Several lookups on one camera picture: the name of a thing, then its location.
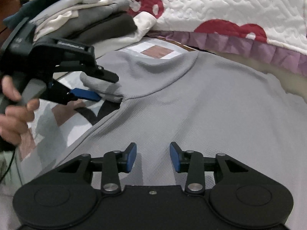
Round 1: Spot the cream folded garment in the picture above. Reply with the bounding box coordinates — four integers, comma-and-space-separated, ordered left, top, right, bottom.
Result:
34, 12, 79, 41

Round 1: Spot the bear print quilt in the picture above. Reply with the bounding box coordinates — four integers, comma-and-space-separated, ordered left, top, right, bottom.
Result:
96, 0, 307, 75

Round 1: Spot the black cable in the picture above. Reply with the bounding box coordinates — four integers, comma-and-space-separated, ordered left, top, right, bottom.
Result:
0, 146, 16, 181

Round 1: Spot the person's left hand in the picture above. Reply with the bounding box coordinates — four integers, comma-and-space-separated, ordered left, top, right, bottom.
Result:
0, 75, 40, 146

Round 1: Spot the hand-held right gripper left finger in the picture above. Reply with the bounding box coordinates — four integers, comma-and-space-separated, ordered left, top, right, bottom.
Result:
56, 142, 138, 195

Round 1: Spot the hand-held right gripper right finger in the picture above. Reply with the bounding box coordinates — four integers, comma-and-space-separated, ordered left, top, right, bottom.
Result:
169, 142, 250, 195

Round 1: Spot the checked bear print mat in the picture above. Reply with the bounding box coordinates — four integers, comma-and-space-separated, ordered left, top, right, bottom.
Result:
18, 36, 199, 163

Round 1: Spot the grey folded garment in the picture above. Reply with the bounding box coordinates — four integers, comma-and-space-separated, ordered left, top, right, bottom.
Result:
65, 0, 131, 39

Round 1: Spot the off-white folded garment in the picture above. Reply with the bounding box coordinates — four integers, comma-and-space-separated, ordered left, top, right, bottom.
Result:
91, 11, 156, 53

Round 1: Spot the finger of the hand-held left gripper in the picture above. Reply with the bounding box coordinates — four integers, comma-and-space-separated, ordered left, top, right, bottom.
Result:
40, 79, 102, 105
54, 61, 120, 84

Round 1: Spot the grey shirt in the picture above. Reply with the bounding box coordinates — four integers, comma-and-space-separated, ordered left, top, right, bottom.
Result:
18, 50, 307, 230

